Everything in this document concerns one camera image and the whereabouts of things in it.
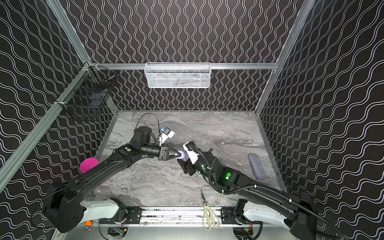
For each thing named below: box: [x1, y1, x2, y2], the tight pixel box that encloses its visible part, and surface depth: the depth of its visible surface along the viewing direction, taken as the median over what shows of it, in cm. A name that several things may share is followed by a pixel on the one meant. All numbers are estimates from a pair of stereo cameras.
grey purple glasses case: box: [248, 153, 266, 180], surface depth 92 cm
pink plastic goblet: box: [80, 157, 101, 174], surface depth 77 cm
